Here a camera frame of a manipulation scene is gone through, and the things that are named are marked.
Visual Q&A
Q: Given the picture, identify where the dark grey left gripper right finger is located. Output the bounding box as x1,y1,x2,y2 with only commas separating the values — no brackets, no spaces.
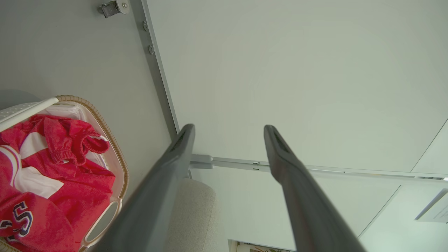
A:
263,125,366,252

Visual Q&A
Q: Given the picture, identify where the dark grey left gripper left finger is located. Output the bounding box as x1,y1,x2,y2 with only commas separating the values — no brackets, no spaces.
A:
92,124,195,252

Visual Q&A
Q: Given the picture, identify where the red terry shirt with letters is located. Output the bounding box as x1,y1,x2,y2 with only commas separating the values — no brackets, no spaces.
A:
0,115,116,252

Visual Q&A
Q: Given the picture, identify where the beige upholstered seat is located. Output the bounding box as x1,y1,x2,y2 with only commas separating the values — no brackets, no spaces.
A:
164,178,222,252

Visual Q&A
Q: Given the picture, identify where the white laundry basket wicker rim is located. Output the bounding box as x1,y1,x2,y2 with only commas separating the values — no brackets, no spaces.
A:
0,95,130,252

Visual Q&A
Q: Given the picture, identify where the metal caster wheel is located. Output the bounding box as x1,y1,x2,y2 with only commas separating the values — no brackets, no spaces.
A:
98,0,130,18

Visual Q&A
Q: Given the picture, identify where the grey aluminium partition post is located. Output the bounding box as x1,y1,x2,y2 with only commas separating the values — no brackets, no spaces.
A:
190,154,448,183

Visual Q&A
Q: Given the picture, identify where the white paper wall sign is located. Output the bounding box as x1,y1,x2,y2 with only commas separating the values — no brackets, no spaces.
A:
415,189,448,224

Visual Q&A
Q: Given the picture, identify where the grey wall base rail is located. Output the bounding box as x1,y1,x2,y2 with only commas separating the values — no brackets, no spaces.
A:
129,0,191,180

